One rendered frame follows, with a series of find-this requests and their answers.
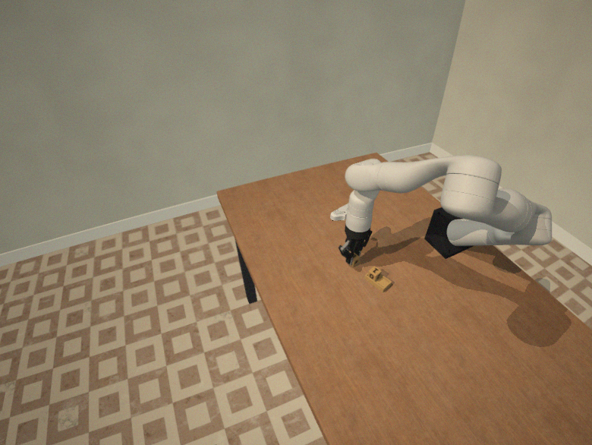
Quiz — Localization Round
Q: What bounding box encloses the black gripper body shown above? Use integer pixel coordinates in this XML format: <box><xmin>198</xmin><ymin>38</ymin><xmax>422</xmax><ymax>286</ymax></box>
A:
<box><xmin>345</xmin><ymin>224</ymin><xmax>370</xmax><ymax>248</ymax></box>

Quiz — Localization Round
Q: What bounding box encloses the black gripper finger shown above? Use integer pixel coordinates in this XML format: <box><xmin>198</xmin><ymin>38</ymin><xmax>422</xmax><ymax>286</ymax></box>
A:
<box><xmin>355</xmin><ymin>230</ymin><xmax>372</xmax><ymax>257</ymax></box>
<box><xmin>339</xmin><ymin>240</ymin><xmax>359</xmax><ymax>265</ymax></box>

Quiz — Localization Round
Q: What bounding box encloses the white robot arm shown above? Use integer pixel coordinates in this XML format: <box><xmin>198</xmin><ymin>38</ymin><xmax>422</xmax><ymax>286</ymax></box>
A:
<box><xmin>330</xmin><ymin>155</ymin><xmax>552</xmax><ymax>246</ymax></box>

